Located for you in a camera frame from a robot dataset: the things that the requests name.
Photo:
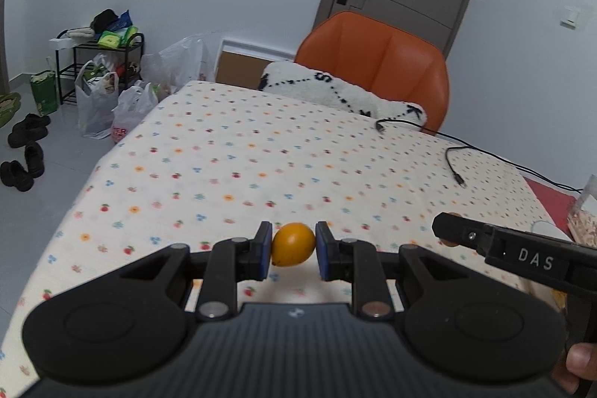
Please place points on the blue bag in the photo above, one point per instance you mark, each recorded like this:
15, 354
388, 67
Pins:
123, 19

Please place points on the floral white tablecloth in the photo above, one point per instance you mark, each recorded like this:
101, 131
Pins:
233, 146

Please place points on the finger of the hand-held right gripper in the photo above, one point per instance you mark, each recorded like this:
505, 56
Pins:
461, 232

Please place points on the white framed cork board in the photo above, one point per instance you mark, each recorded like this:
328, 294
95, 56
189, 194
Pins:
252, 64

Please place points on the green white packet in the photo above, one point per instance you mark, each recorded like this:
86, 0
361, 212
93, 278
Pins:
129, 35

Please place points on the white plate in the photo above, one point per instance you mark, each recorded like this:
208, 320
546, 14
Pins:
550, 230

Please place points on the white cloth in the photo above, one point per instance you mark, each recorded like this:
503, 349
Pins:
79, 33

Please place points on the red mat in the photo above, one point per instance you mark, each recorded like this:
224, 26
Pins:
548, 202

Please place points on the yellow loquat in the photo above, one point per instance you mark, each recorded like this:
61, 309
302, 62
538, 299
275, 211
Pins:
294, 244

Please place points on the white red-print plastic bag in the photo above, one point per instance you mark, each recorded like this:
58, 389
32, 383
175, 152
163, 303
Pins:
133, 113

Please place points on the green patterned mat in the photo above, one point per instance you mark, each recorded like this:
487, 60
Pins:
9, 109

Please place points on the black shoe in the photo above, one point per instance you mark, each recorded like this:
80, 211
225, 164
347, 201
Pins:
37, 122
16, 176
25, 138
34, 158

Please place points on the white light switch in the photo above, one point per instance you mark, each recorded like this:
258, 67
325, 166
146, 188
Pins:
570, 16

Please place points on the black metal rack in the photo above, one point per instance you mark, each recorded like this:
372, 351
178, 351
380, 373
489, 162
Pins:
135, 53

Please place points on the person's right hand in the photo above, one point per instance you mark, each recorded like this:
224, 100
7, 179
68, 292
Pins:
583, 360

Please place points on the orange chair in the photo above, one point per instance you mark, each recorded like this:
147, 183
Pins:
382, 53

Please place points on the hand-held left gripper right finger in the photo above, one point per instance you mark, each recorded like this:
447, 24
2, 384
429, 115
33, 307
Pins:
322, 251

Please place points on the white fuzzy cushion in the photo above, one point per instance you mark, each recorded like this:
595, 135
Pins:
326, 90

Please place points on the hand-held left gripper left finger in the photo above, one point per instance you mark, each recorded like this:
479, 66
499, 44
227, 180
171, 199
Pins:
265, 251

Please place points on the clear plastic bag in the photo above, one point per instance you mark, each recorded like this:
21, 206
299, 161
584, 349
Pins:
182, 62

